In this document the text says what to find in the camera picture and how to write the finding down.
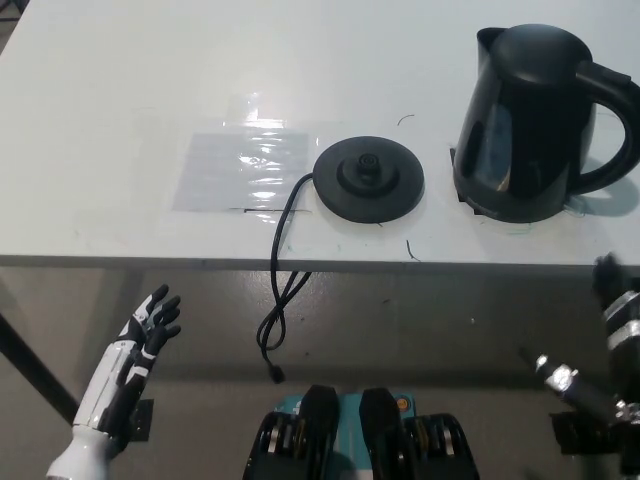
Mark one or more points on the black and teal robot body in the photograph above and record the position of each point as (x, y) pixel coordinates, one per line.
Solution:
(320, 430)

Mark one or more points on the large clear plastic sheet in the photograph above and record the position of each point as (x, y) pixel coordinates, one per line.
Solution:
(240, 170)

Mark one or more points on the black electric kettle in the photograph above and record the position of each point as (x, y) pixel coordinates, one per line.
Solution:
(525, 125)

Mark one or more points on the black tape patch on desk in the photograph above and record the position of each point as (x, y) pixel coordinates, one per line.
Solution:
(475, 209)

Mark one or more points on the black floor tape patch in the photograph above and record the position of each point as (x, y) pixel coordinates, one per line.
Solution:
(142, 420)

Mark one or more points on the black round kettle base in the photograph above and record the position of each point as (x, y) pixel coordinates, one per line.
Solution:
(370, 190)

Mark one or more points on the white and black left hand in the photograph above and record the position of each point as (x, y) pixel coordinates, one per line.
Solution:
(117, 370)

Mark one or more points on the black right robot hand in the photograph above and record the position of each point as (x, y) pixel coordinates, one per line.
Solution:
(625, 345)

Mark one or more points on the black table leg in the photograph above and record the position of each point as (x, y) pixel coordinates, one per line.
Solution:
(30, 365)

